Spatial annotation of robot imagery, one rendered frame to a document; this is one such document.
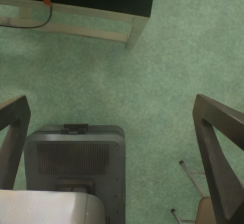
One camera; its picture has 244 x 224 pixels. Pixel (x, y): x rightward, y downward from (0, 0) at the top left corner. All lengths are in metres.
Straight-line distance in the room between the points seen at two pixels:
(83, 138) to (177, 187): 0.73
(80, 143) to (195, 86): 0.75
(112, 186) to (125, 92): 0.53
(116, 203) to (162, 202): 0.43
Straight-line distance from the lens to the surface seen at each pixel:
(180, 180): 1.54
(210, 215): 1.12
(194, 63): 1.40
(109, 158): 1.15
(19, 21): 1.32
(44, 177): 1.25
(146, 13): 0.60
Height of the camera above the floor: 1.33
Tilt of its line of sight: 83 degrees down
